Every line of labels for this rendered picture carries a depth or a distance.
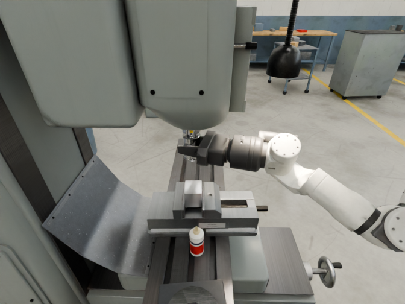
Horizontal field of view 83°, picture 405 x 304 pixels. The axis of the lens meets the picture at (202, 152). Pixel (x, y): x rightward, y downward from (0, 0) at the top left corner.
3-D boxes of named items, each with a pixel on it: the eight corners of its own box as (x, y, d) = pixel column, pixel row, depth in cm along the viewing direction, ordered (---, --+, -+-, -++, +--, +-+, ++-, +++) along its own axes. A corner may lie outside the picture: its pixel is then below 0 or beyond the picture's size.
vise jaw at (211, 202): (218, 190, 80) (219, 181, 78) (221, 218, 70) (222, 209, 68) (201, 190, 80) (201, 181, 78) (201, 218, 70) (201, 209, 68)
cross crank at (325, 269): (326, 265, 102) (335, 250, 95) (339, 294, 92) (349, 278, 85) (290, 265, 102) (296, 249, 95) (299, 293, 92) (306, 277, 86)
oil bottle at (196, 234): (204, 244, 70) (204, 221, 64) (203, 257, 67) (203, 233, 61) (190, 244, 70) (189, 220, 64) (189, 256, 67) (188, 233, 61)
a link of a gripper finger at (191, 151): (178, 143, 59) (200, 146, 58) (178, 153, 61) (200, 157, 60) (175, 146, 58) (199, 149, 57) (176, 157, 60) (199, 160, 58)
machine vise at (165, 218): (249, 201, 85) (253, 178, 79) (258, 236, 73) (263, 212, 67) (155, 202, 85) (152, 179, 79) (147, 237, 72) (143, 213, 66)
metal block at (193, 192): (201, 193, 77) (201, 180, 73) (201, 207, 72) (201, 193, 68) (185, 193, 77) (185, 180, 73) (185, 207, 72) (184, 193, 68)
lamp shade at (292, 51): (305, 76, 51) (313, 46, 48) (279, 79, 49) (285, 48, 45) (284, 69, 57) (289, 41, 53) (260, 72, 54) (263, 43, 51)
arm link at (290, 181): (260, 167, 62) (303, 202, 56) (263, 152, 54) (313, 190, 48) (276, 152, 63) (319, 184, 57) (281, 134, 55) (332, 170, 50)
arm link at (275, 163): (244, 176, 60) (290, 183, 57) (246, 157, 51) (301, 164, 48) (251, 139, 65) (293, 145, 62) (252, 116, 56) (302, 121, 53)
